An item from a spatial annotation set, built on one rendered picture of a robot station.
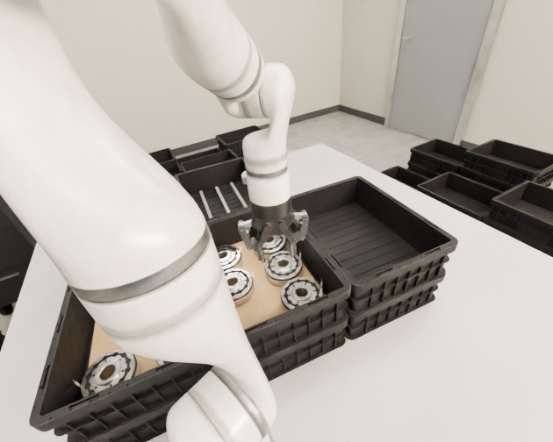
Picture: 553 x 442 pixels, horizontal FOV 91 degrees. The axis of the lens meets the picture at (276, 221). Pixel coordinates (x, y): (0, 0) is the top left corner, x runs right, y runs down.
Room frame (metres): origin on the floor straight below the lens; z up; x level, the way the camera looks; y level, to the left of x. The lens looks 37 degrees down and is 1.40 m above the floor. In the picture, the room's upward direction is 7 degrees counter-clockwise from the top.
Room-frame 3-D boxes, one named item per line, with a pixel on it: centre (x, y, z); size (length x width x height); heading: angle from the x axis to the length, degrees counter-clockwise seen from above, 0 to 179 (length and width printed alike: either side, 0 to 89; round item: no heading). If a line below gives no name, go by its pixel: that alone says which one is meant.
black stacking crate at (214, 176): (0.88, 0.18, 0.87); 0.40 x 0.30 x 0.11; 18
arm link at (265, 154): (0.42, -0.01, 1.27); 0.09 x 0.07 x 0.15; 70
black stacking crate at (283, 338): (0.50, 0.06, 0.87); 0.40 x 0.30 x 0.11; 18
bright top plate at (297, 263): (0.52, 0.00, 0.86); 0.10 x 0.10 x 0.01
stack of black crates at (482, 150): (1.43, -1.46, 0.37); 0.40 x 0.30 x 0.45; 23
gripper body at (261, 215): (0.42, 0.01, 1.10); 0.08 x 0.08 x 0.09
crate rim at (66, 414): (0.41, 0.35, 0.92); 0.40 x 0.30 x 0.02; 18
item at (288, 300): (0.42, -0.04, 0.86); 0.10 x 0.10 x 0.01
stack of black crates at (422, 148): (1.80, -1.30, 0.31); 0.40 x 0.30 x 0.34; 23
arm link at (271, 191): (0.44, 0.01, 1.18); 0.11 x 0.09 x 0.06; 5
